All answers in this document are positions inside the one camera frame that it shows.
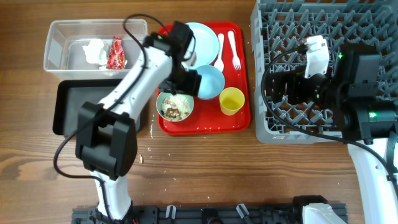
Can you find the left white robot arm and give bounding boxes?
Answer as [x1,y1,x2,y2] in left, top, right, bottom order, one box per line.
[75,21,201,223]

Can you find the white plastic fork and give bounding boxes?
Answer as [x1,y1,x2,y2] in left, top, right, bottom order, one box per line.
[228,31,241,70]

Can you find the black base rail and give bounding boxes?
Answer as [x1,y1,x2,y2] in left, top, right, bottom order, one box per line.
[71,203,348,224]

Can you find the white napkin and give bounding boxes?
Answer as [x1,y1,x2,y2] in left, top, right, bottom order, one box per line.
[83,39,109,70]

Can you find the clear plastic waste bin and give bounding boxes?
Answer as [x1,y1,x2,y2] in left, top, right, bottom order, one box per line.
[44,19,141,81]

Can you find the white plastic spoon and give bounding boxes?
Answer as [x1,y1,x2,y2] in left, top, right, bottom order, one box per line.
[214,34,224,72]

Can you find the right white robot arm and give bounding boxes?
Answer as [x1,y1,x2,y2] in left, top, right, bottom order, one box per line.
[261,44,397,223]

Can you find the rice and food scraps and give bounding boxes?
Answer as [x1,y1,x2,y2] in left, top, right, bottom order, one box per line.
[160,95,191,121]

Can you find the light blue bowl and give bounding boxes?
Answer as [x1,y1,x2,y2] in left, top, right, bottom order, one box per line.
[196,65,225,100]

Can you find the light blue plate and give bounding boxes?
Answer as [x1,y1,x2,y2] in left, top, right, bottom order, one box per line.
[185,22,220,69]

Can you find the red snack wrapper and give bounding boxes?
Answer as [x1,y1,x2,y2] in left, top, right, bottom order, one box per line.
[106,36,126,70]

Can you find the yellow plastic cup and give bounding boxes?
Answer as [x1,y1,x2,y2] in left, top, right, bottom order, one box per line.
[220,87,246,116]

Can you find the green bowl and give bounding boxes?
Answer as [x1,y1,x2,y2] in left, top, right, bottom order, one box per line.
[156,92,194,121]

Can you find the grey dishwasher rack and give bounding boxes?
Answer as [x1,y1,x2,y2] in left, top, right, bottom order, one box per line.
[251,1,397,144]

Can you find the red plastic tray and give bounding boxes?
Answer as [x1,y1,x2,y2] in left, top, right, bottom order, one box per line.
[158,21,251,135]

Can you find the black food waste tray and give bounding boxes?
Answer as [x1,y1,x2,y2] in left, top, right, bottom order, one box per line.
[52,79,121,136]

